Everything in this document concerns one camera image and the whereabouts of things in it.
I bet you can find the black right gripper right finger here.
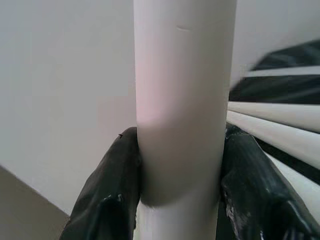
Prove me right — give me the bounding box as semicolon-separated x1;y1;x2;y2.
218;123;320;240

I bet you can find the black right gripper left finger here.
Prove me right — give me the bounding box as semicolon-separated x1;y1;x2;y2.
61;126;143;240

